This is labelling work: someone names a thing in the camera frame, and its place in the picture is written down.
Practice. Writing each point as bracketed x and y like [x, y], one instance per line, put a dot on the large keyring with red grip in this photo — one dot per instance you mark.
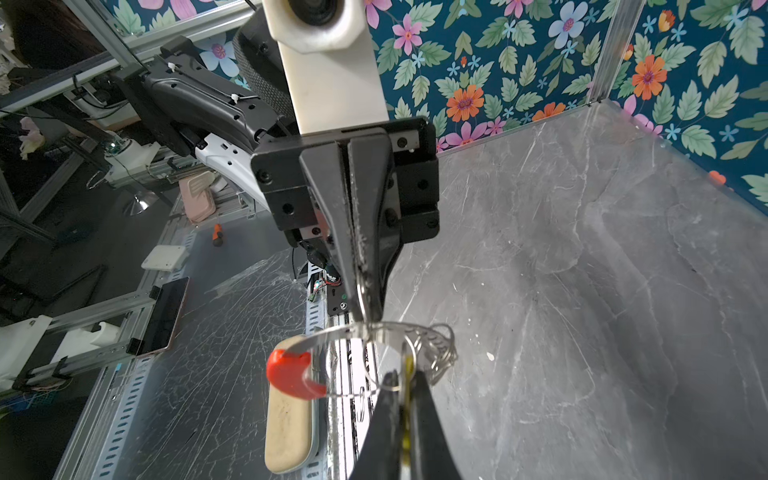
[337, 362]

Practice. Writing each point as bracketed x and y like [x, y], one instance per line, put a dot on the smartphone on bench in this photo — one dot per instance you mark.
[166, 311]

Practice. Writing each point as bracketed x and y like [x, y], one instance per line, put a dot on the aluminium frame corner post left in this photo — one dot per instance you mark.
[619, 34]

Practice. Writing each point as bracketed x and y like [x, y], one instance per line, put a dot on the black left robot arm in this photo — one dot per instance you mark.
[193, 111]

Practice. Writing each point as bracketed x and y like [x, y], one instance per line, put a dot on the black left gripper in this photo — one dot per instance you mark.
[387, 172]

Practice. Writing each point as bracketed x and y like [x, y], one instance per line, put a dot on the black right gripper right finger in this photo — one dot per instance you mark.
[430, 457]

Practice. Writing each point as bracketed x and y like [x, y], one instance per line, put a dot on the beige pad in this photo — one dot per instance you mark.
[291, 439]

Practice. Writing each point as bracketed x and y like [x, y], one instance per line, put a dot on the bunch of keys yellow tag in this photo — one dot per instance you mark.
[430, 350]

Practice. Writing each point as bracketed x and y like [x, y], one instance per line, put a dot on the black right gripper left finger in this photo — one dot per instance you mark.
[381, 452]

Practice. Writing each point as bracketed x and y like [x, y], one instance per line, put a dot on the orange handled tool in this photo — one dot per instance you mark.
[217, 236]

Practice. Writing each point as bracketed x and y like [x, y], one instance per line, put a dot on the aluminium frame front post left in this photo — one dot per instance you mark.
[96, 19]

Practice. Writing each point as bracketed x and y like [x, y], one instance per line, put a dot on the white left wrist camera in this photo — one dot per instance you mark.
[330, 67]

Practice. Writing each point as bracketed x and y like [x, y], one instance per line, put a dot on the white box on bench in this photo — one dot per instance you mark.
[166, 258]

